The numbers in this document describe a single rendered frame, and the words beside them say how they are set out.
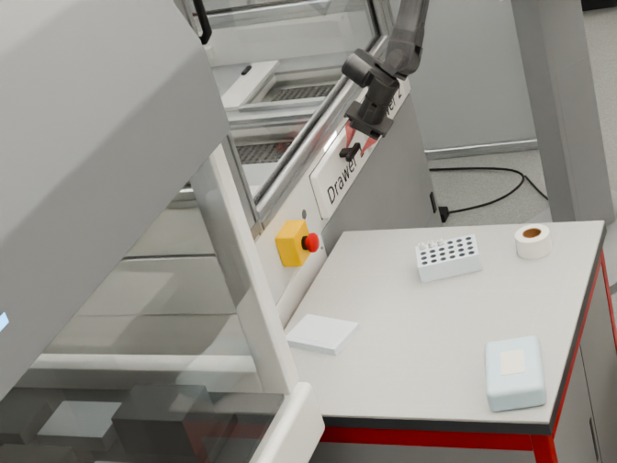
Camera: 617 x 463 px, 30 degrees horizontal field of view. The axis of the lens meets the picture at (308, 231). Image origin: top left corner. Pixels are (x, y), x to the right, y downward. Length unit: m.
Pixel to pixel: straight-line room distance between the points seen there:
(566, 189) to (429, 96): 0.95
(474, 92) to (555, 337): 2.37
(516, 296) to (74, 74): 1.10
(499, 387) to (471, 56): 2.51
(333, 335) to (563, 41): 1.53
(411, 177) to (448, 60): 1.32
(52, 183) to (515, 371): 0.94
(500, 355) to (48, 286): 0.94
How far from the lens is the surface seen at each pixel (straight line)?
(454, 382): 2.04
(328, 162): 2.54
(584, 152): 3.63
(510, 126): 4.41
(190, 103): 1.58
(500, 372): 1.97
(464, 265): 2.31
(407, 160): 3.05
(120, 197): 1.42
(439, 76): 4.37
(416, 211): 3.09
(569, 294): 2.20
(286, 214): 2.38
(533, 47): 3.46
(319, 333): 2.23
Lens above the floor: 1.99
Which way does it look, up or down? 28 degrees down
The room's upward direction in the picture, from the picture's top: 17 degrees counter-clockwise
